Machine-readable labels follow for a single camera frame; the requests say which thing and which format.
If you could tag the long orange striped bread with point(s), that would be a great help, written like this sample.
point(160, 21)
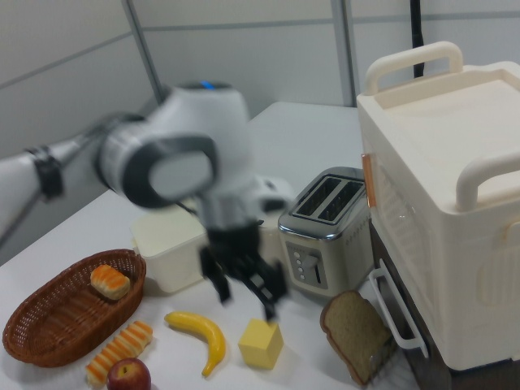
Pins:
point(118, 351)

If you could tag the brown wicker basket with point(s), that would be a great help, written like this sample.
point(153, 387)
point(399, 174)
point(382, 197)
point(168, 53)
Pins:
point(53, 321)

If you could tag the cream and chrome toaster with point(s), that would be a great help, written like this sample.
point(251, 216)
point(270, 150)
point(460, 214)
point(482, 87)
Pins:
point(325, 243)

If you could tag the dark brown drawer box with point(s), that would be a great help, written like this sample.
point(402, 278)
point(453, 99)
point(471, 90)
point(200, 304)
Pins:
point(410, 357)

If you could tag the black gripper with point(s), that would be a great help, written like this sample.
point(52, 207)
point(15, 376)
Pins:
point(233, 243)

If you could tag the brown bread slice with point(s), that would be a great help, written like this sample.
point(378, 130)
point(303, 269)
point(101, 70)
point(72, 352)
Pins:
point(353, 333)

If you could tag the small orange striped bun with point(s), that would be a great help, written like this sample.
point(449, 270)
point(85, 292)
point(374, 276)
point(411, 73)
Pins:
point(109, 282)

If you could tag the red apple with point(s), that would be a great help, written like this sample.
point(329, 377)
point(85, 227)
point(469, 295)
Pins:
point(128, 375)

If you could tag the open cream plastic box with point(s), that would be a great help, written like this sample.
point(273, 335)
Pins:
point(170, 252)

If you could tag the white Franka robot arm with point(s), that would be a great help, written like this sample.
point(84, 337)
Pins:
point(174, 142)

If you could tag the yellow foam cube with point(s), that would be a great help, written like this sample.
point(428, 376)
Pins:
point(260, 345)

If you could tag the yellow banana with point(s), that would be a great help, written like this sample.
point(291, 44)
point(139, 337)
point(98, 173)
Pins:
point(207, 333)

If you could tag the cream plastic cabinet box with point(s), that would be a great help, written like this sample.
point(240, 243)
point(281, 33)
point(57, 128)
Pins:
point(447, 195)

